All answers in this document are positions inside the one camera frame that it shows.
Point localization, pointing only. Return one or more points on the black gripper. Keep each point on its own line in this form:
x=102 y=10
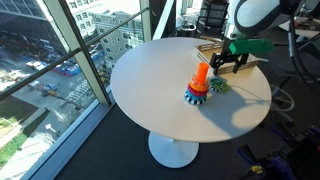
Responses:
x=226 y=46

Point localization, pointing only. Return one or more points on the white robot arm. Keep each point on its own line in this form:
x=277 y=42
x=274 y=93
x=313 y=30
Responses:
x=256 y=13

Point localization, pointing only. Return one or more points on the wooden slatted tray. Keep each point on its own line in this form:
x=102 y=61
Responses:
x=206 y=50

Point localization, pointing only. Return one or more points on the green box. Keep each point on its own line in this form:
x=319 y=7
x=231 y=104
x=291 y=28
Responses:
x=251 y=46

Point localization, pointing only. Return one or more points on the black office chair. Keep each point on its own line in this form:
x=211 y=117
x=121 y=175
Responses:
x=211 y=16

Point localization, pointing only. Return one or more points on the grey side desk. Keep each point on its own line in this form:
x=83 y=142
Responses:
x=308 y=25

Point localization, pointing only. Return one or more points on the dark equipment pile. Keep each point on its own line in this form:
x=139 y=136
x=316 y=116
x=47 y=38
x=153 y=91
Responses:
x=283 y=153

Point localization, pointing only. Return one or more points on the orange stacker post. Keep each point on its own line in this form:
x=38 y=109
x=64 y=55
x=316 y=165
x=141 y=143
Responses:
x=202 y=71

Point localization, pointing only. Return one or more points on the white table pedestal base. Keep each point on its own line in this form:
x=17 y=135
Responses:
x=173 y=151

